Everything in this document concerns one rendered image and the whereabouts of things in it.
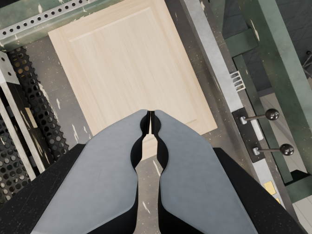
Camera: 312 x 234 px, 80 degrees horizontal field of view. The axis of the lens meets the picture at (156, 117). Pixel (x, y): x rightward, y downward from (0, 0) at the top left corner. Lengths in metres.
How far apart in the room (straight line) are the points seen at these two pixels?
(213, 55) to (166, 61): 0.17
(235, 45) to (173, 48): 0.26
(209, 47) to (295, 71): 0.32
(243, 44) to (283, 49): 0.15
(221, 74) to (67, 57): 0.56
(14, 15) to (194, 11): 0.63
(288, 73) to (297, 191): 0.48
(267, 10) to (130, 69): 0.53
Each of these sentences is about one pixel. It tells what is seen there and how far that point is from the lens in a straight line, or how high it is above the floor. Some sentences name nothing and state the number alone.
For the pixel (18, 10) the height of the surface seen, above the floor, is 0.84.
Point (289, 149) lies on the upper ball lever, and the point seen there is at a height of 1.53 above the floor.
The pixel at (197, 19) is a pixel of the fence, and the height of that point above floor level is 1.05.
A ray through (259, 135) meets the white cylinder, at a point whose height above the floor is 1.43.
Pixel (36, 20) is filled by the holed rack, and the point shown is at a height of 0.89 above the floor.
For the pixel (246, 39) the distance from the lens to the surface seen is 0.89.
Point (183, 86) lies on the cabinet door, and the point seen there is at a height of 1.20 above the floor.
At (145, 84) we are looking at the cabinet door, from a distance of 0.71.
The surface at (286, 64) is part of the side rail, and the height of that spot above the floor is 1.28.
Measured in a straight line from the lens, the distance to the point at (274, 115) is 0.67.
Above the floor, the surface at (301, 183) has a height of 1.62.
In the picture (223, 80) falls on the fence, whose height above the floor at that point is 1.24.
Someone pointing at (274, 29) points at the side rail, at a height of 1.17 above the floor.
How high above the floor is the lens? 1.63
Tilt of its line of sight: 33 degrees down
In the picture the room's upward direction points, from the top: 156 degrees clockwise
